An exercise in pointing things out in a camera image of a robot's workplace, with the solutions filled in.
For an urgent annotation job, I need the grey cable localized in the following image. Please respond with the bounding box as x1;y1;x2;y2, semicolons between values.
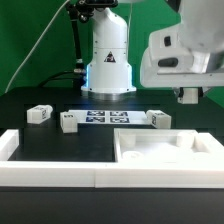
4;0;72;94

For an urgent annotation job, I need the white square tabletop part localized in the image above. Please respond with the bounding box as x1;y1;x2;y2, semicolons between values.
114;128;224;163

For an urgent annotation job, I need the black cable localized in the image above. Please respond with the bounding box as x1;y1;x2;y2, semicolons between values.
39;70;84;88

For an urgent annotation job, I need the white U-shaped fence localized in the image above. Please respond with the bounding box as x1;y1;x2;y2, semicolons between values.
0;129;224;188

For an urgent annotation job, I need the white sheet with markers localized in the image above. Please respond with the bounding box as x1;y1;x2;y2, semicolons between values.
70;110;149;125

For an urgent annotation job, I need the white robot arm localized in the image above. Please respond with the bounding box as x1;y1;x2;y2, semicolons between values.
82;0;224;103

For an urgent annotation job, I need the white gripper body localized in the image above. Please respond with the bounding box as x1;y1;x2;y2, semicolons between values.
140;25;224;88

